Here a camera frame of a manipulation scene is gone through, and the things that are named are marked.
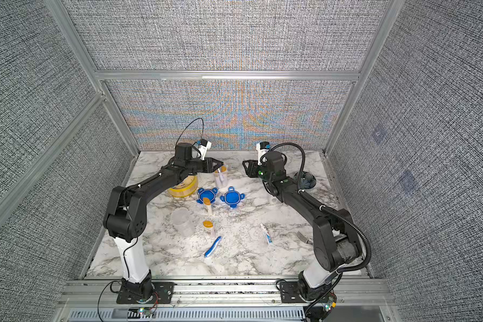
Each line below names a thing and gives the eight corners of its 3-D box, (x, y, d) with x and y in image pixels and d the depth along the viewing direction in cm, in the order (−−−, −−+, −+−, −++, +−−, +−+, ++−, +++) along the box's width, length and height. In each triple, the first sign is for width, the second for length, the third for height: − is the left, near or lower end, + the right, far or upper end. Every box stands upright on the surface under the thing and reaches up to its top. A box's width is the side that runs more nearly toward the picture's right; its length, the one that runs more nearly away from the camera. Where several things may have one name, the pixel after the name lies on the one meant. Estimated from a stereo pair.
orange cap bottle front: (206, 238, 89) (202, 227, 80) (206, 231, 91) (203, 220, 82) (214, 238, 89) (211, 227, 80) (215, 231, 91) (212, 220, 82)
